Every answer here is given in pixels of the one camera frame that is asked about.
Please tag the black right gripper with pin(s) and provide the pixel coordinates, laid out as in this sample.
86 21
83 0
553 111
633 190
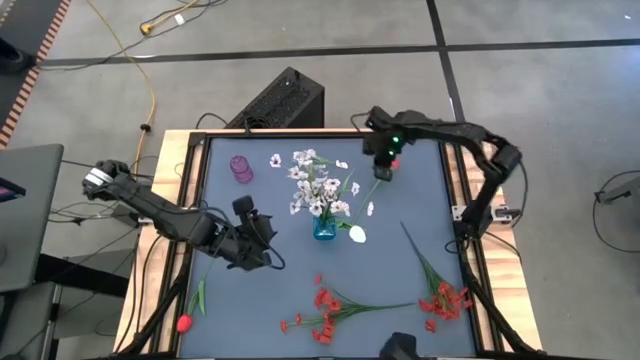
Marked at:
376 142

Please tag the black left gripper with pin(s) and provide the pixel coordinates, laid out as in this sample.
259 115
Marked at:
250 245

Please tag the red tulip green stem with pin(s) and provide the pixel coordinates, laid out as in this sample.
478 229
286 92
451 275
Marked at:
184 323
396 163

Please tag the white flower spray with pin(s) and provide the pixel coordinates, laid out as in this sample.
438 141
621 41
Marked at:
330 185

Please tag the white tulip green stem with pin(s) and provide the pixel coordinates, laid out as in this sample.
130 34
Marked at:
357 234

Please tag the red flower spray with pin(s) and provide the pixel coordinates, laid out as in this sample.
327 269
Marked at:
445 295
324 299

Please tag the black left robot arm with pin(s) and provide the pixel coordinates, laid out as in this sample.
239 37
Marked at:
150 202

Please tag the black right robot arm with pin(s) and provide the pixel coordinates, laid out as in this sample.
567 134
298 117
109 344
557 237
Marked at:
450 131

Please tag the blue glass vase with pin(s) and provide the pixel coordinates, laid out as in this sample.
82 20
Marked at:
324 231

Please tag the purple ribbed vase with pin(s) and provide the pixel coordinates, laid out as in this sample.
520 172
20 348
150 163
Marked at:
241 170

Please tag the blue-grey table mat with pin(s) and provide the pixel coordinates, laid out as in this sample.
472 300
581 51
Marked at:
380 280

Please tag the black computer tower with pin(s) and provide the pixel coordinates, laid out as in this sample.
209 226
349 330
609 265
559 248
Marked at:
285 100

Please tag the wooden table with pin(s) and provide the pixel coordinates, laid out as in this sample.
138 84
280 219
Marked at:
172 150

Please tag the grey side table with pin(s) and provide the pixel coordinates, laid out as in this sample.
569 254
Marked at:
30 225

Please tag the grey seat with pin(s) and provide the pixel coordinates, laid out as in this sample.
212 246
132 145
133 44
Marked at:
25 320

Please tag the grey stand foot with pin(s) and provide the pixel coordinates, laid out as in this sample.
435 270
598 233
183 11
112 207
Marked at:
622 192

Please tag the black device pink screen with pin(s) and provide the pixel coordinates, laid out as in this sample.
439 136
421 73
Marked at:
10 190

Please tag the black round object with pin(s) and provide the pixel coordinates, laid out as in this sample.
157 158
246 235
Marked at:
12 57

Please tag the black mat orange-striped edge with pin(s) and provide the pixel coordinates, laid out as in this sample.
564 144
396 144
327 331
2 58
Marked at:
20 20

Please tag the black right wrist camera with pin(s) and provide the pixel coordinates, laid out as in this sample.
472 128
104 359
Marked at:
395 145

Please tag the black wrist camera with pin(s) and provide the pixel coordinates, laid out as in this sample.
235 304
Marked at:
395 145
243 205

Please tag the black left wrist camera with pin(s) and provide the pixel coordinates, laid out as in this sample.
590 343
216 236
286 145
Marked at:
243 205

